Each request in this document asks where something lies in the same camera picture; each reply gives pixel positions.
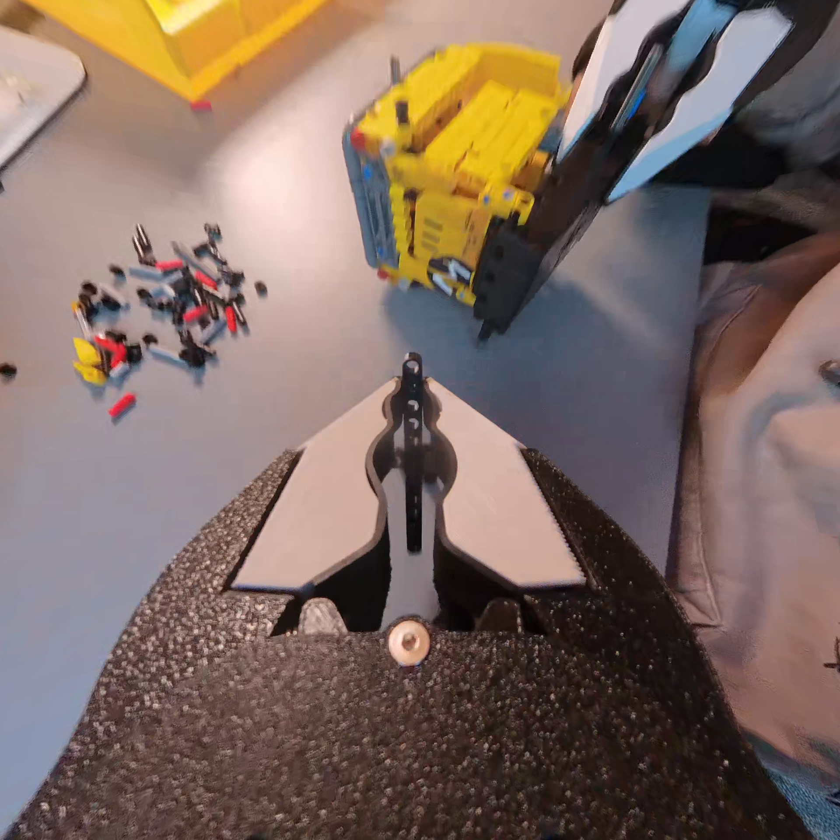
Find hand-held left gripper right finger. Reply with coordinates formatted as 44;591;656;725
425;377;588;593

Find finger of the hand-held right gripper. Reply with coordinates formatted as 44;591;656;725
605;12;794;203
564;0;688;160

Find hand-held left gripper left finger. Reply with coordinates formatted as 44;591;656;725
230;377;401;595

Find thin black perforated beam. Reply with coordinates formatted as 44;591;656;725
402;351;427;555

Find yellow block toy model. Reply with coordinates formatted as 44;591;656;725
341;42;572;309

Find pile of small block pieces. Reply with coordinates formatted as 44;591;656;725
71;223;269;385

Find person's right forearm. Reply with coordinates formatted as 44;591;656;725
715;72;840;178

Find grey desk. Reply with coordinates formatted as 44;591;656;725
0;0;713;815

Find beige hoodie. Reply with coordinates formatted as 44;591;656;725
666;167;840;798

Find yellow plastic parts bin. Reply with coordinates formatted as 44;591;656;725
26;0;329;102

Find white book stand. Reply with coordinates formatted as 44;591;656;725
0;26;88;173

